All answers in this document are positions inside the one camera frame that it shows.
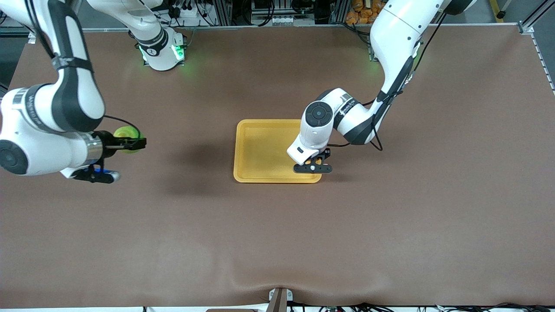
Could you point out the white power strip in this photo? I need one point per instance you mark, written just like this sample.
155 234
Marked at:
190 13

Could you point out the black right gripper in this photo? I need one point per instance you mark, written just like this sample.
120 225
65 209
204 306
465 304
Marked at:
107 141

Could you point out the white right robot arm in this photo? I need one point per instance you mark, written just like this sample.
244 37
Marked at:
73 99

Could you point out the brown table cover mat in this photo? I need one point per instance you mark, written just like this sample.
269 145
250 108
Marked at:
277 238

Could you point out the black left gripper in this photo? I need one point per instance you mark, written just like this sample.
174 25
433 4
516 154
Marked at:
327 154

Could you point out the orange wrapped bread pile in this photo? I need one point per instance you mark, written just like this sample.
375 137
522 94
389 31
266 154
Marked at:
360 11

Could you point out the yellow plastic tray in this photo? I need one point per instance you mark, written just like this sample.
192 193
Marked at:
264 151

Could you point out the aluminium frame post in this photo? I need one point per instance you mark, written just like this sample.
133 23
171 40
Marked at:
221 13
338 11

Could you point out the aluminium table frame rail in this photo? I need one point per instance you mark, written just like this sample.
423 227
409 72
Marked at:
526 28

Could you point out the white connector block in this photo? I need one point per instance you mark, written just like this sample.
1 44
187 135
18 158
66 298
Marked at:
282 20

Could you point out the metal table edge bracket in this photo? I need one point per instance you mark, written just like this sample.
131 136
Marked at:
279 301

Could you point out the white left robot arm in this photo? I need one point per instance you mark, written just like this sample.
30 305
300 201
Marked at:
390 34

